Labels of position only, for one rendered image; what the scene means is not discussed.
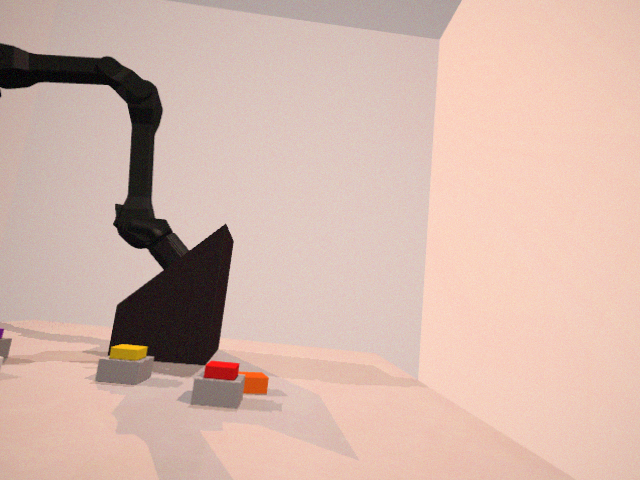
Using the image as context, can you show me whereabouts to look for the yellow button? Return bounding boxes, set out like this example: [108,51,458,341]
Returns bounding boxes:
[94,344,154,385]

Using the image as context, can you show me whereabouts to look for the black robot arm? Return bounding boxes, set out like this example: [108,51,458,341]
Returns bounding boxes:
[0,43,190,270]

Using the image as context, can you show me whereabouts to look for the purple button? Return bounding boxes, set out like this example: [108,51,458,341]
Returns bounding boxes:
[0,328,12,358]

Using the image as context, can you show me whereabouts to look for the orange block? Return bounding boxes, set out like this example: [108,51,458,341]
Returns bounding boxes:
[238,372,269,393]

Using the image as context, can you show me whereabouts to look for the red button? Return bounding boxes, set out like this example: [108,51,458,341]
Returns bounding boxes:
[190,361,246,409]

